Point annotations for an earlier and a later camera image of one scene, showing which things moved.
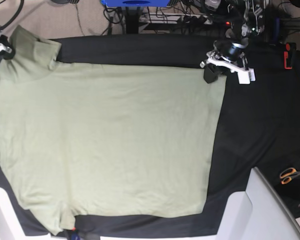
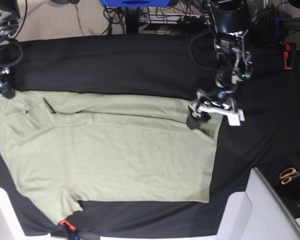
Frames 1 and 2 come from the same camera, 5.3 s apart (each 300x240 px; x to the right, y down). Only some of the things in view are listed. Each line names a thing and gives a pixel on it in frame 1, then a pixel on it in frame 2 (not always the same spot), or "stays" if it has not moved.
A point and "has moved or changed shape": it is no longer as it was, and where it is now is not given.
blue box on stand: (135, 3) stays
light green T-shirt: (88, 140) has moved or changed shape
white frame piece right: (257, 214) stays
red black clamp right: (290, 47) stays
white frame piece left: (5, 222) stays
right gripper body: (229, 50) -> (218, 95)
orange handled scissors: (287, 175) stays
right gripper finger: (210, 74) -> (196, 118)
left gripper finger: (8, 56) -> (5, 90)
